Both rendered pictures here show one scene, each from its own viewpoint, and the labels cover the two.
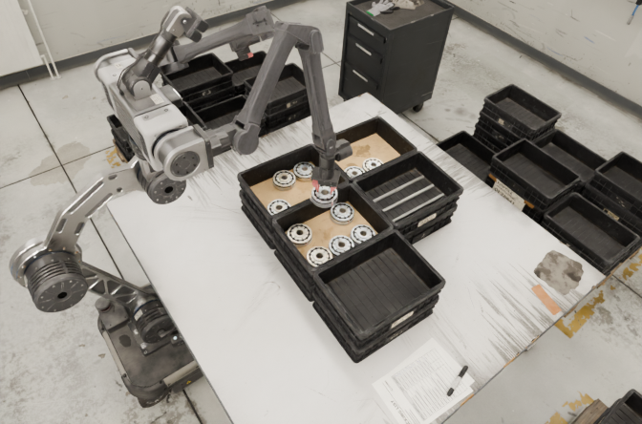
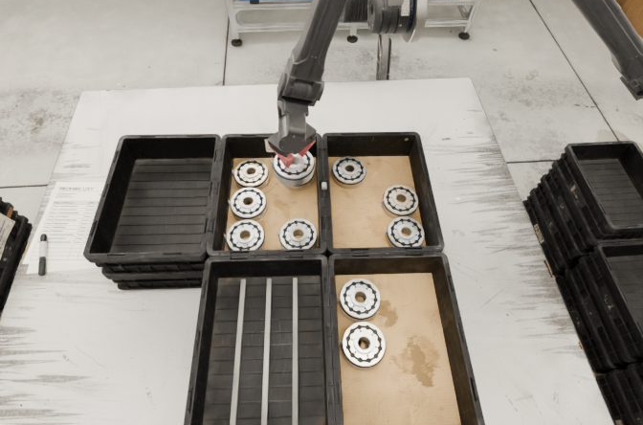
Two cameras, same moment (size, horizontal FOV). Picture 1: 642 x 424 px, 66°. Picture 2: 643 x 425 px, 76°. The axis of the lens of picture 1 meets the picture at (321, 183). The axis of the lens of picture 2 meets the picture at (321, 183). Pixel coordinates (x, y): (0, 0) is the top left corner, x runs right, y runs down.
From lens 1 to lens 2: 1.88 m
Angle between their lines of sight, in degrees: 68
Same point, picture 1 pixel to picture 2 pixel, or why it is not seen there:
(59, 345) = not seen: hidden behind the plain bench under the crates
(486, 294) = (73, 386)
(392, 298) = (148, 219)
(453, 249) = (166, 403)
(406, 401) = (79, 199)
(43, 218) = (545, 129)
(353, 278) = (204, 198)
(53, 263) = not seen: outside the picture
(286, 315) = not seen: hidden behind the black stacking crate
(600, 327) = not seen: outside the picture
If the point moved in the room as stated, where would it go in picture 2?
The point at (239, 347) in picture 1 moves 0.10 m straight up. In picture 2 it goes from (239, 111) to (235, 92)
